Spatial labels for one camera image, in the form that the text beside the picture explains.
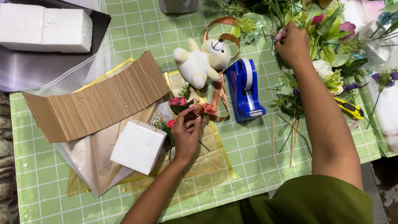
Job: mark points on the pink artificial rose bunch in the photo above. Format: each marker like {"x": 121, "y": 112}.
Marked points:
{"x": 178, "y": 102}

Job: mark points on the purple artificial flower sprig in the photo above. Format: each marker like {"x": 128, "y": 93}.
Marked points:
{"x": 384, "y": 77}

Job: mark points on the yellow utility knife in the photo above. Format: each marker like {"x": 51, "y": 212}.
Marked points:
{"x": 349, "y": 108}

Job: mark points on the copper satin ribbon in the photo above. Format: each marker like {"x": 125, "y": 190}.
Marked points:
{"x": 220, "y": 93}

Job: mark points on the white foam cube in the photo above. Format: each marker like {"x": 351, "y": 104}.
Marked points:
{"x": 138, "y": 147}

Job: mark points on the wooden skewer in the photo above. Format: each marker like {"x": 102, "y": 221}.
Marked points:
{"x": 159, "y": 122}

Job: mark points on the blue tape dispenser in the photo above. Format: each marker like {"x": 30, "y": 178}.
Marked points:
{"x": 244, "y": 93}

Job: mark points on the brown corrugated cardboard strip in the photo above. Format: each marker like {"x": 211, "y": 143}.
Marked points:
{"x": 93, "y": 102}

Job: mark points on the green grid cutting mat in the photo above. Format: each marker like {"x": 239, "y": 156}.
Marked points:
{"x": 248, "y": 149}

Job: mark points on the short white foam block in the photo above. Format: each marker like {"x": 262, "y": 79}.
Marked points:
{"x": 67, "y": 31}

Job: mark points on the person's right hand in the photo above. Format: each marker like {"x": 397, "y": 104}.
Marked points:
{"x": 294, "y": 45}

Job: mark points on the person's left hand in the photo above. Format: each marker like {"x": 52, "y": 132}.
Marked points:
{"x": 185, "y": 140}

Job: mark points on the grey box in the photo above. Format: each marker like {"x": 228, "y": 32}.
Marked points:
{"x": 178, "y": 5}

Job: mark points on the clear plastic sheets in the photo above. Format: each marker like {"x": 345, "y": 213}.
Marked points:
{"x": 65, "y": 79}

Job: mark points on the yellow cellophane sheets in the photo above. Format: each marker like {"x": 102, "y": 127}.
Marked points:
{"x": 211, "y": 161}

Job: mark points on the heap of artificial flowers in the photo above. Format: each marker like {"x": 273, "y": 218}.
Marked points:
{"x": 329, "y": 40}

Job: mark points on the cream teddy bear plush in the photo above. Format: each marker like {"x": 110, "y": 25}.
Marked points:
{"x": 194, "y": 63}

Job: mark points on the person's green garment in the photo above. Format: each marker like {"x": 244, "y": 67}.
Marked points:
{"x": 279, "y": 202}

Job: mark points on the beige wrapping paper sheets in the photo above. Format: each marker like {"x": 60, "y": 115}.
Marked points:
{"x": 93, "y": 161}

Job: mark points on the black tray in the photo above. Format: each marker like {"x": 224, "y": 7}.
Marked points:
{"x": 100, "y": 28}

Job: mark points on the pale pink artificial flower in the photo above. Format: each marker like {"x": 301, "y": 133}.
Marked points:
{"x": 278, "y": 35}

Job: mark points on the person's right fingers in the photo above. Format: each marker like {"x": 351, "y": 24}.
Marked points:
{"x": 281, "y": 42}

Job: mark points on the white wrapping paper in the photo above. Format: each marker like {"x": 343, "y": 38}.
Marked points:
{"x": 388, "y": 109}

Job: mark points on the long white foam block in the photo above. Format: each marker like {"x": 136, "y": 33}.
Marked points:
{"x": 20, "y": 26}

